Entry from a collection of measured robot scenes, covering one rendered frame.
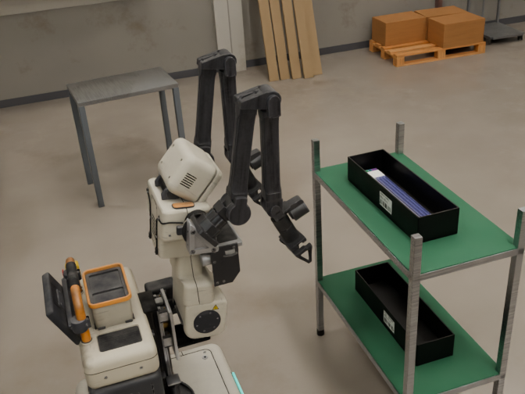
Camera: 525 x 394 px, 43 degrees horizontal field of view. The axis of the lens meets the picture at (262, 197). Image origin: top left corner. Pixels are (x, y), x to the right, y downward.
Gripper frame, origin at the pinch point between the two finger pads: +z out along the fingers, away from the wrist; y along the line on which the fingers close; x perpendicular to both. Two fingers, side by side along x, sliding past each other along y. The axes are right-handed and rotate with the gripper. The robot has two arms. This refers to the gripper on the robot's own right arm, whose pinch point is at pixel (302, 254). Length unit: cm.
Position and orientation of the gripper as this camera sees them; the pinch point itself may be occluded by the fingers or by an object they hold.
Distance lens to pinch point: 237.2
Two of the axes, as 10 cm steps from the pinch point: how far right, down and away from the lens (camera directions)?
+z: 4.6, 7.1, 5.3
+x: -7.9, 6.0, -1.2
